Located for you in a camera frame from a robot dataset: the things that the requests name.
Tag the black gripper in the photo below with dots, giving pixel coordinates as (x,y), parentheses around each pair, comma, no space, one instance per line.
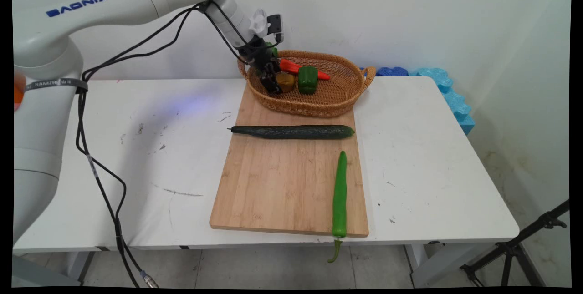
(259,57)

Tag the yellow brown toy vegetable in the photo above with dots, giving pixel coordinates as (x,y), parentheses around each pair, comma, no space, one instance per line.
(287,83)

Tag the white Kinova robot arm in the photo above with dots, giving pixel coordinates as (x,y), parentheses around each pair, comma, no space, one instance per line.
(114,16)

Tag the orange toy carrot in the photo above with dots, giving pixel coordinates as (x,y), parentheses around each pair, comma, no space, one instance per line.
(291,66)

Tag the green toy broccoli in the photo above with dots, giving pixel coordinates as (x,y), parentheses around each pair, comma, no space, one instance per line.
(273,49)

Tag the green toy bell pepper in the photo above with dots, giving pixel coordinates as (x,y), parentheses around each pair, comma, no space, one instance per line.
(308,79)

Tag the dark green cucumber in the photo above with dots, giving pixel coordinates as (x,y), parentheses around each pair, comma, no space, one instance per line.
(296,132)

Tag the woven wicker basket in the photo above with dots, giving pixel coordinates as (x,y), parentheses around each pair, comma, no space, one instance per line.
(332,96)

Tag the wooden cutting board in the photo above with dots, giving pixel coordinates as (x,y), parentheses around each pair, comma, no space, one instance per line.
(282,185)

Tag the dark blue foam mat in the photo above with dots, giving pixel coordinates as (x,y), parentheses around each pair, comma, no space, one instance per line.
(391,71)

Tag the long green chili pepper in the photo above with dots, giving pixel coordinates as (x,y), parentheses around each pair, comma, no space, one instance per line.
(339,194)

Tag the light blue foam mat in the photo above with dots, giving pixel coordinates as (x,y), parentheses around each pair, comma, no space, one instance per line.
(455,103)

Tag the orange object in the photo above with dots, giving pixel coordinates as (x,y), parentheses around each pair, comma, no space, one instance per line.
(19,91)

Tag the white table leg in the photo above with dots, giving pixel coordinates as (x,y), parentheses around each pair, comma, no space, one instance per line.
(82,266)

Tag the black tripod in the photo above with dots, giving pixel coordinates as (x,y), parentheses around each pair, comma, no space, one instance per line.
(514,250)

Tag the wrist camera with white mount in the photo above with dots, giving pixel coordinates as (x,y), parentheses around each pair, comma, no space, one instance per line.
(266,24)

